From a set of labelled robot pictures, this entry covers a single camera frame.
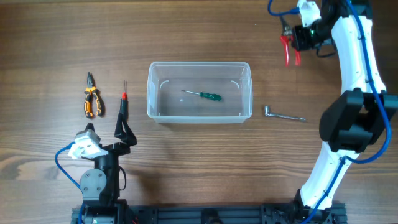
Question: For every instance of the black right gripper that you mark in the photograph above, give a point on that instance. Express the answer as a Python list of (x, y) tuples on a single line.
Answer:
[(298, 41)]

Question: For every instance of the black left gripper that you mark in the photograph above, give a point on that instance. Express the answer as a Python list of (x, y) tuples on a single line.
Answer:
[(127, 137)]

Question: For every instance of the red handled snips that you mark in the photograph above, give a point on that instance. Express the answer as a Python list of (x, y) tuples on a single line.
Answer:
[(285, 38)]

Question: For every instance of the green handled screwdriver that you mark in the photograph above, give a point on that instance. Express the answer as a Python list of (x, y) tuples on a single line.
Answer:
[(209, 96)]

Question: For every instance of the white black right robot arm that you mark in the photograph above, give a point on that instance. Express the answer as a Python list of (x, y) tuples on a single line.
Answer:
[(354, 129)]

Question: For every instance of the clear plastic container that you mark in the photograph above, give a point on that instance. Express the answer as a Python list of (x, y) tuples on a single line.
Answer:
[(166, 103)]

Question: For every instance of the black red precision screwdriver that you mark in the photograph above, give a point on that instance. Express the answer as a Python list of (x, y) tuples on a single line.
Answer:
[(124, 102)]

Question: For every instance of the orange black pliers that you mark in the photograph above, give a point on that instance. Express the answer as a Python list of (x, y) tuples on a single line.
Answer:
[(92, 94)]

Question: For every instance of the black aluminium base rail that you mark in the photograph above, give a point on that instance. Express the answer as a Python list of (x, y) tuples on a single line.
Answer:
[(260, 214)]

